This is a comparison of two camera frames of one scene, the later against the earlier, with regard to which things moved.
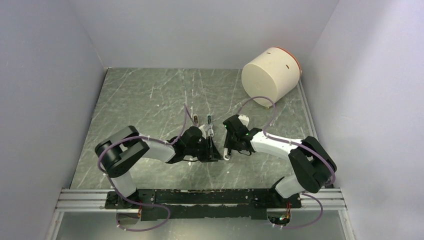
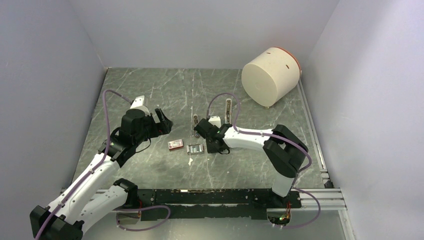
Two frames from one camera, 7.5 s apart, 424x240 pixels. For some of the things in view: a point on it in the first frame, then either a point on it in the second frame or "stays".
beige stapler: (195, 120) stays
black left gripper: (211, 153) → (158, 128)
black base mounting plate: (228, 204) stays
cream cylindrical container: (274, 74) stays
